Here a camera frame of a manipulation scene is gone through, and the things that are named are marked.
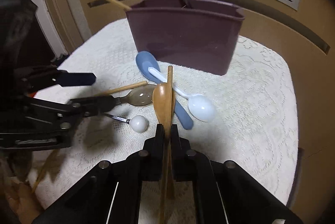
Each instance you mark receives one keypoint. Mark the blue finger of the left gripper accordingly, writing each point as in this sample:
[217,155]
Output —
[66,79]
[93,106]

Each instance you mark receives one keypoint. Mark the purple plastic utensil holder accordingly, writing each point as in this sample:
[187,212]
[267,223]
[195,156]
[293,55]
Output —
[202,38]

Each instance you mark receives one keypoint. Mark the person's hand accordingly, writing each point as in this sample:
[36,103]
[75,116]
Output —
[19,196]

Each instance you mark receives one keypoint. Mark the white plastic spoon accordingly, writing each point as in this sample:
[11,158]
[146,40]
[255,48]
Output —
[198,104]

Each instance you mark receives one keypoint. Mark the dark textured handle steel spoon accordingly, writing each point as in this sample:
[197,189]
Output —
[140,96]

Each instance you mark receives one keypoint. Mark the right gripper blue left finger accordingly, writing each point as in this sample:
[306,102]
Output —
[146,164]

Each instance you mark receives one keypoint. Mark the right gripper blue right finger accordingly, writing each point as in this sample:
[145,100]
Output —
[187,163]

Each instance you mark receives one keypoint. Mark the wooden spoon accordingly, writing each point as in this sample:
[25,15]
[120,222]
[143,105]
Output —
[170,184]

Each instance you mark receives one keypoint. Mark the black handled spoon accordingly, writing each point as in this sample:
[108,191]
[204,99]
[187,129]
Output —
[185,4]

